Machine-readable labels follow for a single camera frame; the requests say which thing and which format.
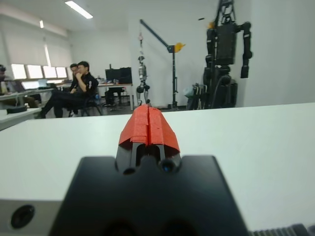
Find black computer tower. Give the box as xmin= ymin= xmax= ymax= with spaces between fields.
xmin=105 ymin=89 xmax=116 ymax=106

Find silver humanoid robot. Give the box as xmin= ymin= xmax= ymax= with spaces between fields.
xmin=135 ymin=56 xmax=152 ymax=107

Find red hoist hook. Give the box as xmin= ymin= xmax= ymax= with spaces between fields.
xmin=138 ymin=32 xmax=145 ymax=56

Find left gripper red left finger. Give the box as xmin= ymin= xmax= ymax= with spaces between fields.
xmin=115 ymin=104 xmax=150 ymax=171

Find black gantry crane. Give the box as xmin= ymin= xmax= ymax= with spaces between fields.
xmin=140 ymin=19 xmax=187 ymax=110

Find black office chair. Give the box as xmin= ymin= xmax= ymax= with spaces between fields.
xmin=80 ymin=94 xmax=103 ymax=117

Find white roller blind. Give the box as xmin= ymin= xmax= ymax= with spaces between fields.
xmin=0 ymin=31 xmax=72 ymax=67

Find black computer monitor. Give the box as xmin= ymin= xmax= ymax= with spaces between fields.
xmin=120 ymin=67 xmax=133 ymax=85
xmin=105 ymin=68 xmax=122 ymax=85

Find flat black pouch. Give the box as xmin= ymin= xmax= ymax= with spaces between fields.
xmin=6 ymin=105 xmax=28 ymax=115

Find large black humanoid robot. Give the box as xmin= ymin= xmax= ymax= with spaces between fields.
xmin=202 ymin=0 xmax=253 ymax=109

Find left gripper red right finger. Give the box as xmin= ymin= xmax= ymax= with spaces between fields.
xmin=148 ymin=105 xmax=182 ymax=163

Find white office desk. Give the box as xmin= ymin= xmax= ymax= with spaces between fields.
xmin=96 ymin=83 xmax=134 ymax=111

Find black folded stands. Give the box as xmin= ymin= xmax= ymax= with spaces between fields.
xmin=191 ymin=83 xmax=206 ymax=110

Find man in white-print black jacket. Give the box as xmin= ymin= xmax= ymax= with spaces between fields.
xmin=39 ymin=60 xmax=99 ymax=119

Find long ceiling light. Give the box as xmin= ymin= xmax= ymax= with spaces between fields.
xmin=64 ymin=0 xmax=94 ymax=20

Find man in plain black top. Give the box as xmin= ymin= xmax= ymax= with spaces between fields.
xmin=63 ymin=63 xmax=80 ymax=94

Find person wearing headphones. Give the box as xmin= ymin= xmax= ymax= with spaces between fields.
xmin=0 ymin=64 xmax=13 ymax=97

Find low white side table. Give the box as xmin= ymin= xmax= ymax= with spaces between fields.
xmin=0 ymin=107 xmax=42 ymax=131

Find grey office desk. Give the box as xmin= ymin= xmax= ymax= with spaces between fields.
xmin=0 ymin=88 xmax=55 ymax=109

